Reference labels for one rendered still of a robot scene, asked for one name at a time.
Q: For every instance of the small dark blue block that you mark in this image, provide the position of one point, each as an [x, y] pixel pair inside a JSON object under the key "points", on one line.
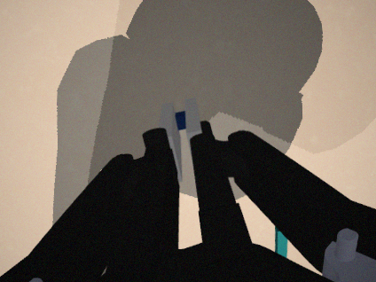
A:
{"points": [[180, 120]]}

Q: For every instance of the turquoise rod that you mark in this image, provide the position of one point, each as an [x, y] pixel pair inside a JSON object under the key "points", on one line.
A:
{"points": [[280, 243]]}

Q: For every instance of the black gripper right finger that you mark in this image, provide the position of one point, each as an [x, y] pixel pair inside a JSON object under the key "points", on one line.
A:
{"points": [[334, 234]]}

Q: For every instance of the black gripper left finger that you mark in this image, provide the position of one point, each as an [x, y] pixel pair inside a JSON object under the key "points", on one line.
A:
{"points": [[77, 247]]}

